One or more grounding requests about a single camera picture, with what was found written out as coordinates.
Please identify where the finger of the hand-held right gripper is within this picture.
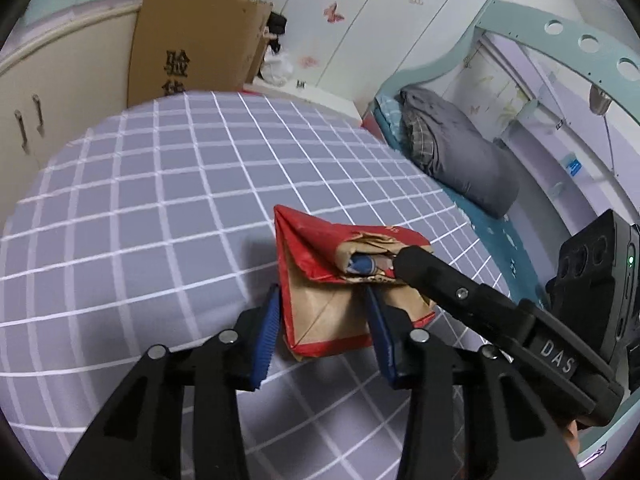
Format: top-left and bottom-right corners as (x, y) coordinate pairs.
(394, 245), (535, 361)

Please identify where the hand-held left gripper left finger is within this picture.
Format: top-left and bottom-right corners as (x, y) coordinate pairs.
(59, 284), (282, 480)

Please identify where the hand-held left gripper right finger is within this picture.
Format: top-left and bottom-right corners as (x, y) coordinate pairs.
(364, 287), (587, 480)

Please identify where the brown red paper bag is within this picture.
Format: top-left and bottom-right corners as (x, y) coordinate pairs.
(274, 205), (437, 361)

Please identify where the teal bed sheet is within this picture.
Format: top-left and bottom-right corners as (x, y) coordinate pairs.
(372, 95), (556, 311)

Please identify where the grey folded blanket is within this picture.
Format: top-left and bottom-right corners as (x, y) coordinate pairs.
(399, 85), (521, 218)

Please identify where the grey checkered tablecloth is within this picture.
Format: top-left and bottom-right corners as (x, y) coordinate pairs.
(0, 91), (511, 480)

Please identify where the white wardrobe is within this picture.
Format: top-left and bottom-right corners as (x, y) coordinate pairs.
(235, 0), (481, 116)

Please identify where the white plastic bag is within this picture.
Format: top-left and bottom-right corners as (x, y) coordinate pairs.
(262, 50), (296, 83)

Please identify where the cardboard box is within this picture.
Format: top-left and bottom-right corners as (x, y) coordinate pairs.
(127, 0), (273, 108)

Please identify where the beige cabinet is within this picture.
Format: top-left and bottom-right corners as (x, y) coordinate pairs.
(0, 0), (146, 221)

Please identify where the teal bed frame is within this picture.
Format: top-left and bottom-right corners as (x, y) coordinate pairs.
(370, 0), (640, 126)

